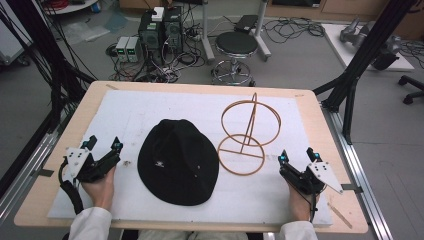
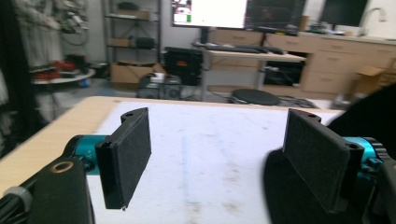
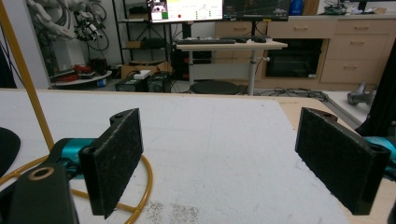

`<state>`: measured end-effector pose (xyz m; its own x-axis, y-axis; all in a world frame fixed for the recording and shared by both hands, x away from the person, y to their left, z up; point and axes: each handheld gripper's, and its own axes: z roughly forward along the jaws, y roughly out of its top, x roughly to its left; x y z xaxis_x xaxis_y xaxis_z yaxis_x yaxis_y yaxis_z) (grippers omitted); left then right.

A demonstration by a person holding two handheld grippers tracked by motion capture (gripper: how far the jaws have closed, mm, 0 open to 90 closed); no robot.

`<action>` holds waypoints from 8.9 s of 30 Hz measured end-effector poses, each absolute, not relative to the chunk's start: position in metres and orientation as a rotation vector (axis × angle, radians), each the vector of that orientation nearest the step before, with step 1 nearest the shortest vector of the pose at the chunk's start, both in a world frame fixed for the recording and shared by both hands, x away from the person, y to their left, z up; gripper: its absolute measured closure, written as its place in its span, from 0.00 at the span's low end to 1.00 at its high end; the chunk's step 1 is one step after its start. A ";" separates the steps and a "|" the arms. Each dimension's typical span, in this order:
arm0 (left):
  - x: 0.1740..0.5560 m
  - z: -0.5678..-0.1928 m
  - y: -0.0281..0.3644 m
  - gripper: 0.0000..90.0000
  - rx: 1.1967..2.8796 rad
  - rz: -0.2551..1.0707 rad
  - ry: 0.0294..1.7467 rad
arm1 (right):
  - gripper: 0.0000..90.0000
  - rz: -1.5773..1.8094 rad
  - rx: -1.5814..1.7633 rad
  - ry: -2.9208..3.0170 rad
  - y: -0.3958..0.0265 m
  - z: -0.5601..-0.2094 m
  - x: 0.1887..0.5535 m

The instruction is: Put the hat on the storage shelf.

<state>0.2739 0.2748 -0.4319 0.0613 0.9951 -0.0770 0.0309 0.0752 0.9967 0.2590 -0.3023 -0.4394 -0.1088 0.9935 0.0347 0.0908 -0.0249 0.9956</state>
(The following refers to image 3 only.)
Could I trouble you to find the small white box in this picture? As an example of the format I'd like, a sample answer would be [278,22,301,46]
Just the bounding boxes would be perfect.
[133,69,152,80]

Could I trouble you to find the wooden drawer cabinet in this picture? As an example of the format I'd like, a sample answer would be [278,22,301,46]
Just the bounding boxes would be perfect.
[214,13,396,91]

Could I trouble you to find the floor cables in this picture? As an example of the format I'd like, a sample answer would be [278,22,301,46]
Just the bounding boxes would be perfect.
[254,87,330,103]

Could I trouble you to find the black round stool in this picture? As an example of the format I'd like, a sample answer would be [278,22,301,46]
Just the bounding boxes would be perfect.
[189,80,242,96]

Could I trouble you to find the grey device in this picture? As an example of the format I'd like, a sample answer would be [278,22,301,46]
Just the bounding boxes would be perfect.
[346,81,376,107]

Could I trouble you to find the black computer box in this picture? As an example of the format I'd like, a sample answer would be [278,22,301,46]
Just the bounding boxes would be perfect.
[115,77,148,93]
[147,71,173,93]

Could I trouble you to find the red object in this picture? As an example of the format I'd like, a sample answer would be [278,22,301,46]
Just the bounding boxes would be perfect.
[64,63,94,83]

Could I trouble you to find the black metal shelf rack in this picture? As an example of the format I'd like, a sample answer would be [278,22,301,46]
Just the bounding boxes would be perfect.
[111,0,176,67]

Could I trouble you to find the light wooden desk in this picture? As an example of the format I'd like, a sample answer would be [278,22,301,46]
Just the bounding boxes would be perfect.
[175,38,289,96]

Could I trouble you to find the monitor with white screen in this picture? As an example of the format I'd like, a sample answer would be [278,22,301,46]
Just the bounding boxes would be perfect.
[147,0,224,24]

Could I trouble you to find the monitor with dark screen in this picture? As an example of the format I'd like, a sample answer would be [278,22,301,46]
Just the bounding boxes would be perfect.
[222,0,291,22]

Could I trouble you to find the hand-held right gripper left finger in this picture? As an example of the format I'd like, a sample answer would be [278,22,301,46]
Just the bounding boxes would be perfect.
[78,107,145,219]

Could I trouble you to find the low round white table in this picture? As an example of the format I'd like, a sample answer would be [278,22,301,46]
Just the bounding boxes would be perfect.
[50,70,113,88]

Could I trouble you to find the cardboard box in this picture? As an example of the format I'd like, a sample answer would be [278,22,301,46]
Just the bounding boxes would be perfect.
[120,61,173,80]

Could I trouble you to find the black curtain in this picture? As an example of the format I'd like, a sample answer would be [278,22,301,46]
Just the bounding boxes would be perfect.
[354,38,396,138]

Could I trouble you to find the white table mat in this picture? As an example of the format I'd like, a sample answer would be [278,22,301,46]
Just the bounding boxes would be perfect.
[0,90,352,224]

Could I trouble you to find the black keyboard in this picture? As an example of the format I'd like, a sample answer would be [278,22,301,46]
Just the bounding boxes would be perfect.
[176,37,237,46]

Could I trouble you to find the black round object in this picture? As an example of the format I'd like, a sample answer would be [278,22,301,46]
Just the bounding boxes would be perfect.
[0,126,21,178]

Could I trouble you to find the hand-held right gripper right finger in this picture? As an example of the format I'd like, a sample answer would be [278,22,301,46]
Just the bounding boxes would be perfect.
[294,106,392,217]

